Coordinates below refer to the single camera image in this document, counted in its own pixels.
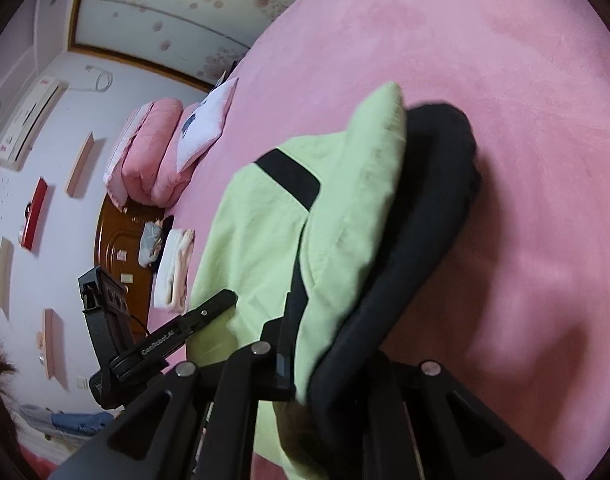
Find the white printed pillow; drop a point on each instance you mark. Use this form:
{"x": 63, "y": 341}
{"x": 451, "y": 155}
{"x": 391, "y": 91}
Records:
{"x": 207, "y": 120}

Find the pink folded quilt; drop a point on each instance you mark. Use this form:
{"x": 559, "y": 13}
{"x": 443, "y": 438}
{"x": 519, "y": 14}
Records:
{"x": 150, "y": 160}

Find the white coiled pipe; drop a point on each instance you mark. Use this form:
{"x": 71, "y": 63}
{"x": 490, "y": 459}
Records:
{"x": 102, "y": 80}

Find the white air conditioner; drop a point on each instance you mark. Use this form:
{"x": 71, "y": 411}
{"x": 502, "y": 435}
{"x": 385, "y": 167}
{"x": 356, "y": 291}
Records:
{"x": 30, "y": 120}

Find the white wall socket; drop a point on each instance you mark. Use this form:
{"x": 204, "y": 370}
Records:
{"x": 83, "y": 384}

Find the blue denim cloth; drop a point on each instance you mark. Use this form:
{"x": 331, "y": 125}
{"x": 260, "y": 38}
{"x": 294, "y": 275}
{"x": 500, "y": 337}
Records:
{"x": 82, "y": 422}

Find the green and black hooded jacket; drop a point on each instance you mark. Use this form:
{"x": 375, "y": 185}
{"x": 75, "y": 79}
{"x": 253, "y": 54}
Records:
{"x": 265, "y": 220}

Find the dark cloth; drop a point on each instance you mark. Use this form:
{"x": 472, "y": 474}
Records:
{"x": 167, "y": 222}

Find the floral sliding door wardrobe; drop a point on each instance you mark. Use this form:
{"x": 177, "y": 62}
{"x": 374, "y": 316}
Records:
{"x": 185, "y": 10}

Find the cream folded cloth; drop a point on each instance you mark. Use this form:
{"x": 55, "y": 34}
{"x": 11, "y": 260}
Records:
{"x": 170, "y": 265}

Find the red wall shelf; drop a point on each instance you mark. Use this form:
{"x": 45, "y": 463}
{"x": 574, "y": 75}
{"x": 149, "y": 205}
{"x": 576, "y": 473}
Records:
{"x": 34, "y": 215}

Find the wooden headboard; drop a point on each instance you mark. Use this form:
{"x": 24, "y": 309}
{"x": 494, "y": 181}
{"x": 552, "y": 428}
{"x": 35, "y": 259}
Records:
{"x": 115, "y": 235}

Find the grey patterned folded cloth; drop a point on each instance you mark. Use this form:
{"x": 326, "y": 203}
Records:
{"x": 149, "y": 245}

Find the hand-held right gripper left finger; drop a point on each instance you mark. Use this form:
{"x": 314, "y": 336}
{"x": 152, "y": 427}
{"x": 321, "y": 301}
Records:
{"x": 284, "y": 360}

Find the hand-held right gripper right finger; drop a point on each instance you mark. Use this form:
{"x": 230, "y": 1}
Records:
{"x": 435, "y": 390}

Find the pink bed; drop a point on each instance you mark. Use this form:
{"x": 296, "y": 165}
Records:
{"x": 485, "y": 85}

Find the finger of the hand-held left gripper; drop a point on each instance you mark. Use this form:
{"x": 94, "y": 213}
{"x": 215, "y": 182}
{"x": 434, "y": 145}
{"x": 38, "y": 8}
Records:
{"x": 212, "y": 307}

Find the wooden wall shelf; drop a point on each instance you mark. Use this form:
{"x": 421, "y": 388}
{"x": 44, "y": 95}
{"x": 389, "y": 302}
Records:
{"x": 55, "y": 350}
{"x": 5, "y": 272}
{"x": 80, "y": 165}

